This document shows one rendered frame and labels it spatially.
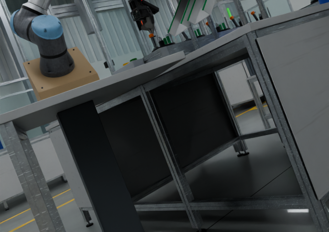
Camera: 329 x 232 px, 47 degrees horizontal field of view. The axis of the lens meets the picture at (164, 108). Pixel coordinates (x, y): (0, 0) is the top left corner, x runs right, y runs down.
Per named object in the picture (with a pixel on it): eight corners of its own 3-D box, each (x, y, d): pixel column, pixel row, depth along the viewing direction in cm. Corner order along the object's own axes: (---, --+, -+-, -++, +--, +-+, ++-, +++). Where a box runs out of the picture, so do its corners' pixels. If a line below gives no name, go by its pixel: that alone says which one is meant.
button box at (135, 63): (136, 71, 192) (132, 60, 192) (116, 82, 208) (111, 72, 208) (147, 68, 196) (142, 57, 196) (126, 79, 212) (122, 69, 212)
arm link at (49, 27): (51, 59, 156) (43, 30, 147) (30, 49, 163) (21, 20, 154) (72, 46, 163) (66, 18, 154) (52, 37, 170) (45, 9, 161)
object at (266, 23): (251, 31, 135) (248, 22, 135) (77, 115, 251) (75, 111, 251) (387, -9, 224) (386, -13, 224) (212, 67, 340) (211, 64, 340)
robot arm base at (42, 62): (46, 81, 161) (40, 62, 155) (36, 64, 171) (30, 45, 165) (79, 70, 167) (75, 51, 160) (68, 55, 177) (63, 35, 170)
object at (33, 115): (-10, 127, 117) (-13, 119, 117) (14, 135, 203) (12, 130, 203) (186, 57, 139) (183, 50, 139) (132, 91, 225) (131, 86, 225)
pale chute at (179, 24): (188, 28, 177) (180, 23, 175) (175, 36, 188) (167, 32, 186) (205, -19, 186) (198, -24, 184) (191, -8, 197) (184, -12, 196)
